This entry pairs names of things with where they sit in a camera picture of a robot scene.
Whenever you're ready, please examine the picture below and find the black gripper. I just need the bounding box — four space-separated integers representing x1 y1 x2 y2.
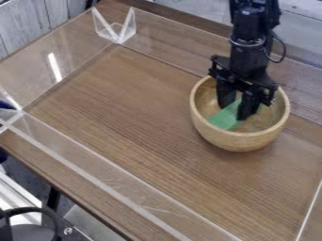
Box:
207 36 279 121

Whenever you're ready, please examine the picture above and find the green rectangular block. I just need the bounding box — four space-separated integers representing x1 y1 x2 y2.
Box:
204 97 264 132

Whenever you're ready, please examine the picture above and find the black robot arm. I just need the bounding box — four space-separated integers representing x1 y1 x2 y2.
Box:
208 0 283 121

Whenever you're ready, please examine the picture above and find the light wooden bowl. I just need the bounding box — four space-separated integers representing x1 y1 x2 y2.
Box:
189 76 290 153

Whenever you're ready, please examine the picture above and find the black table leg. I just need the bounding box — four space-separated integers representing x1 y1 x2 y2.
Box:
46 187 61 211

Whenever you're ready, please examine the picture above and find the clear acrylic tray wall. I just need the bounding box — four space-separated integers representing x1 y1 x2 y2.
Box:
0 0 322 241

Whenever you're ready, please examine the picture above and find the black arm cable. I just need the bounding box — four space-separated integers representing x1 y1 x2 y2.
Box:
263 29 288 64

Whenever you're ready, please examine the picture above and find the grey metal base plate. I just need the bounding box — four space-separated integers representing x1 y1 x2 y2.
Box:
57 204 127 241

